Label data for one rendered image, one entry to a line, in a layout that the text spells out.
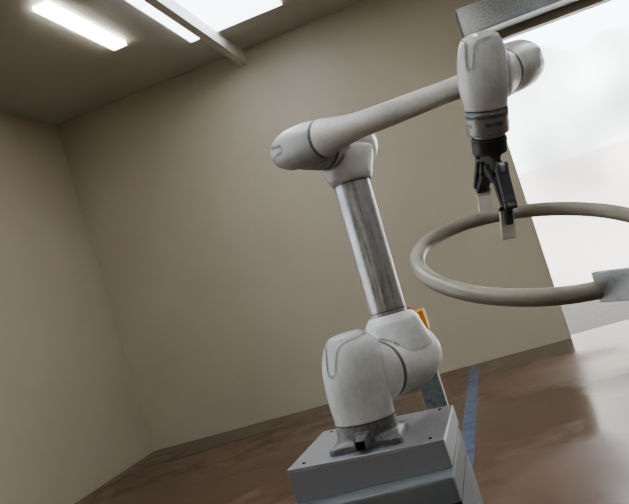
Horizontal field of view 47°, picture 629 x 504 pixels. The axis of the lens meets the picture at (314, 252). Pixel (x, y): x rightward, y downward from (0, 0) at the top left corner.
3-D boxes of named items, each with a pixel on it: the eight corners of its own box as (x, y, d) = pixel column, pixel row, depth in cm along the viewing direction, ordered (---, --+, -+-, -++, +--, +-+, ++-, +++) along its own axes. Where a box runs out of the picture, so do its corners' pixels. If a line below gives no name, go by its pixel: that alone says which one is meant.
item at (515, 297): (748, 250, 123) (749, 234, 122) (511, 339, 109) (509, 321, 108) (556, 199, 167) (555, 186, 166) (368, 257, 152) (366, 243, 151)
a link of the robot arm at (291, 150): (302, 113, 179) (338, 113, 189) (255, 132, 192) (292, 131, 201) (312, 164, 179) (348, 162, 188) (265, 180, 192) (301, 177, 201)
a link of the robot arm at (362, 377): (321, 429, 181) (299, 344, 182) (367, 408, 194) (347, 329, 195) (368, 426, 169) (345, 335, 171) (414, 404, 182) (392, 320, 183)
